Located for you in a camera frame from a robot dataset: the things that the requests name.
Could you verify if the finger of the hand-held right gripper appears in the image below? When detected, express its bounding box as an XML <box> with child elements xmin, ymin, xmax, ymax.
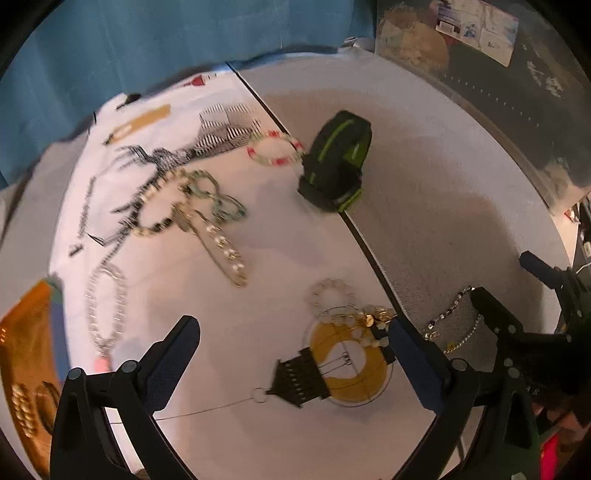
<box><xmin>470</xmin><ymin>286</ymin><xmax>532</xmax><ymax>366</ymax></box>
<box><xmin>518</xmin><ymin>250</ymin><xmax>581</xmax><ymax>297</ymax></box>

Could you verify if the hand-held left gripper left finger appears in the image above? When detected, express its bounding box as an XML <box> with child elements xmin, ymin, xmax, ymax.
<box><xmin>50</xmin><ymin>315</ymin><xmax>202</xmax><ymax>480</ymax></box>

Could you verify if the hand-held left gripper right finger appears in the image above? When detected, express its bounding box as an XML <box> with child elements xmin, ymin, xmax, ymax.
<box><xmin>388</xmin><ymin>318</ymin><xmax>542</xmax><ymax>480</ymax></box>

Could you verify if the dark rhinestone chain bracelet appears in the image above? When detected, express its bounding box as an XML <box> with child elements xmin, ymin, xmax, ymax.
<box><xmin>422</xmin><ymin>285</ymin><xmax>476</xmax><ymax>343</ymax></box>

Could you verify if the pearl gold charm bracelet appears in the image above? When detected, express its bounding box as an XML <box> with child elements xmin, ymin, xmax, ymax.
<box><xmin>322</xmin><ymin>304</ymin><xmax>399</xmax><ymax>350</ymax></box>

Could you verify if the gold pearl pin brooch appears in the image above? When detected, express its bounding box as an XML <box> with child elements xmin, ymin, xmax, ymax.
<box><xmin>173</xmin><ymin>203</ymin><xmax>251</xmax><ymax>289</ymax></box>

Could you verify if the orange jewellery tray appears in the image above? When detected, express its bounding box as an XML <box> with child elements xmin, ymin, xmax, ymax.
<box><xmin>0</xmin><ymin>281</ymin><xmax>65</xmax><ymax>480</ymax></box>

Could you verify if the green link bracelet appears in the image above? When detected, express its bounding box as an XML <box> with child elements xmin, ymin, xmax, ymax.
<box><xmin>182</xmin><ymin>169</ymin><xmax>248</xmax><ymax>223</ymax></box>

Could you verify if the red green bead bracelet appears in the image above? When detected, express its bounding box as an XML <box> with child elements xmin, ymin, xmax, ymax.
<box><xmin>246</xmin><ymin>130</ymin><xmax>305</xmax><ymax>168</ymax></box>

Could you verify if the red patterned cloth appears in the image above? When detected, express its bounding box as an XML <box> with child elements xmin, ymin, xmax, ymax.
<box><xmin>538</xmin><ymin>429</ymin><xmax>578</xmax><ymax>480</ymax></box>

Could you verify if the black lantern gold disc ornament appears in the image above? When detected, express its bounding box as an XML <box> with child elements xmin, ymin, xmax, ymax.
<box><xmin>252</xmin><ymin>318</ymin><xmax>396</xmax><ymax>409</ymax></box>

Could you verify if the grey table cloth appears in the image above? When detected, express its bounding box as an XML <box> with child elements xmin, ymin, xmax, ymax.
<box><xmin>0</xmin><ymin>48</ymin><xmax>575</xmax><ymax>462</ymax></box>

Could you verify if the clear plastic storage bin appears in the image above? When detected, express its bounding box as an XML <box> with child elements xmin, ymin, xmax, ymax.
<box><xmin>374</xmin><ymin>0</ymin><xmax>591</xmax><ymax>217</ymax></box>

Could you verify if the white deer print bag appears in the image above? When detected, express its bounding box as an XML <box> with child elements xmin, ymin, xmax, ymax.
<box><xmin>48</xmin><ymin>62</ymin><xmax>439</xmax><ymax>480</ymax></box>

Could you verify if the white blue label packet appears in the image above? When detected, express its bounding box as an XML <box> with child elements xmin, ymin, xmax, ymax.
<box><xmin>436</xmin><ymin>0</ymin><xmax>520</xmax><ymax>65</ymax></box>

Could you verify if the brown crumpled paper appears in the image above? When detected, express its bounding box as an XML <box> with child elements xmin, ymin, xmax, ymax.
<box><xmin>381</xmin><ymin>7</ymin><xmax>451</xmax><ymax>70</ymax></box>

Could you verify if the teal curtain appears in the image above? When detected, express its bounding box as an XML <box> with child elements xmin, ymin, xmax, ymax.
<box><xmin>0</xmin><ymin>0</ymin><xmax>382</xmax><ymax>185</ymax></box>

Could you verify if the thin gold chain bracelet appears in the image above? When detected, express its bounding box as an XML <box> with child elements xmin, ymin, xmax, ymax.
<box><xmin>443</xmin><ymin>314</ymin><xmax>485</xmax><ymax>355</ymax></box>

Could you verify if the silver chain bracelet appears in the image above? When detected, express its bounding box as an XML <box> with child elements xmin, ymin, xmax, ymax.
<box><xmin>84</xmin><ymin>262</ymin><xmax>129</xmax><ymax>373</ymax></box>

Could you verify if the clear bead bracelet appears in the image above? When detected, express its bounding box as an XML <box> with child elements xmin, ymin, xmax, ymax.
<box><xmin>308</xmin><ymin>277</ymin><xmax>359</xmax><ymax>315</ymax></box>

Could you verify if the black white bead bracelet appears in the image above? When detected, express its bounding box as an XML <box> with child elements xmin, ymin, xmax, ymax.
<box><xmin>133</xmin><ymin>184</ymin><xmax>186</xmax><ymax>239</ymax></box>

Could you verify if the gold bead chain bracelet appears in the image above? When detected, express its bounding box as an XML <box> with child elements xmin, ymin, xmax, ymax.
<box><xmin>11</xmin><ymin>382</ymin><xmax>41</xmax><ymax>437</ymax></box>

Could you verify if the black green wrist strap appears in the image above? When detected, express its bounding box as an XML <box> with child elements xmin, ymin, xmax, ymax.
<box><xmin>297</xmin><ymin>110</ymin><xmax>374</xmax><ymax>213</ymax></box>

